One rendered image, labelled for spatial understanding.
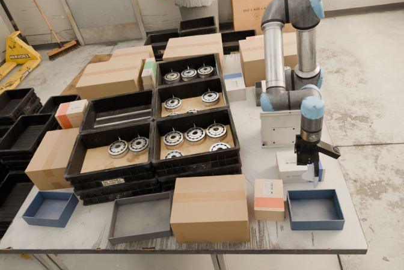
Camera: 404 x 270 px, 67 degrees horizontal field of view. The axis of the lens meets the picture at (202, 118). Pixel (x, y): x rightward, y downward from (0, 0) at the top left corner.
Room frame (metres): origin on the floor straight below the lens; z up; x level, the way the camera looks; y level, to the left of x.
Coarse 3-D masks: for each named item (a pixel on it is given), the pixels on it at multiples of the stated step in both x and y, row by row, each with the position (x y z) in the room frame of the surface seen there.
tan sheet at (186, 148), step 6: (228, 126) 1.19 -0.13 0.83; (228, 132) 1.15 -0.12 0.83; (162, 138) 1.20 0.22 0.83; (228, 138) 1.10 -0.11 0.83; (162, 144) 1.16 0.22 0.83; (186, 144) 1.12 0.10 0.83; (204, 144) 1.10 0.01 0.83; (210, 144) 1.09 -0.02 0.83; (228, 144) 1.06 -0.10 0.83; (162, 150) 1.11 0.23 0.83; (168, 150) 1.10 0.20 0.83; (180, 150) 1.09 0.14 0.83; (186, 150) 1.08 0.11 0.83; (192, 150) 1.07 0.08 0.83; (198, 150) 1.06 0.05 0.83; (204, 150) 1.05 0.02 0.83; (162, 156) 1.07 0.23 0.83
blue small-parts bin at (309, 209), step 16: (288, 192) 0.78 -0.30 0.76; (304, 192) 0.77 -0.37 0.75; (320, 192) 0.75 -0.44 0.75; (336, 192) 0.72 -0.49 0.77; (288, 208) 0.73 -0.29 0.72; (304, 208) 0.72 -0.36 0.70; (320, 208) 0.71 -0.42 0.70; (336, 208) 0.69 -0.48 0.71; (304, 224) 0.63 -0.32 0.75; (320, 224) 0.61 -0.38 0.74; (336, 224) 0.60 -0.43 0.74
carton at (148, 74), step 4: (148, 60) 2.00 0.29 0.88; (152, 60) 1.99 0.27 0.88; (148, 64) 1.94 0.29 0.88; (152, 64) 1.93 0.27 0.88; (144, 68) 1.90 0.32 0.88; (148, 68) 1.88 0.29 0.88; (152, 68) 1.89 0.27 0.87; (144, 72) 1.84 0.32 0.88; (148, 72) 1.83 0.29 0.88; (152, 72) 1.86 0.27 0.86; (144, 76) 1.79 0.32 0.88; (148, 76) 1.79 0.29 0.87; (152, 76) 1.83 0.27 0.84; (144, 80) 1.79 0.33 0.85; (148, 80) 1.79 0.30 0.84; (152, 80) 1.80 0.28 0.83
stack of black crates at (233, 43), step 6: (246, 30) 2.77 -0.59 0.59; (252, 30) 2.76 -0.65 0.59; (222, 36) 2.82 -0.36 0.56; (228, 36) 2.81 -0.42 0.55; (234, 36) 2.80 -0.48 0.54; (240, 36) 2.78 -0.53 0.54; (246, 36) 2.77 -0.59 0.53; (222, 42) 2.82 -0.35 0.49; (228, 42) 2.80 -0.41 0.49; (234, 42) 2.78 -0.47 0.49; (222, 48) 2.54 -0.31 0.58; (228, 48) 2.54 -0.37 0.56; (234, 48) 2.53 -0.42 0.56; (228, 54) 2.54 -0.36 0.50
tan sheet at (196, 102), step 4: (200, 96) 1.51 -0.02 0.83; (220, 96) 1.47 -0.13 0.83; (184, 100) 1.50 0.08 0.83; (188, 100) 1.49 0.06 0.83; (192, 100) 1.48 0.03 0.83; (196, 100) 1.47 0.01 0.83; (200, 100) 1.47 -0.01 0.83; (220, 100) 1.43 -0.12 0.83; (184, 104) 1.46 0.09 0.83; (188, 104) 1.45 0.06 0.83; (192, 104) 1.45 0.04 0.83; (196, 104) 1.44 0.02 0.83; (200, 104) 1.43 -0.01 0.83; (216, 104) 1.40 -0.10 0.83; (220, 104) 1.39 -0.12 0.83; (164, 108) 1.46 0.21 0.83; (184, 108) 1.42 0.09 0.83; (188, 108) 1.41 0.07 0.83; (196, 108) 1.40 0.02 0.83; (200, 108) 1.39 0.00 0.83; (204, 108) 1.38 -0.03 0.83; (208, 108) 1.38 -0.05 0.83; (164, 112) 1.42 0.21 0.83; (168, 112) 1.41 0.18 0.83; (180, 112) 1.39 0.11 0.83; (184, 112) 1.38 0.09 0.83; (164, 116) 1.39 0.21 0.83
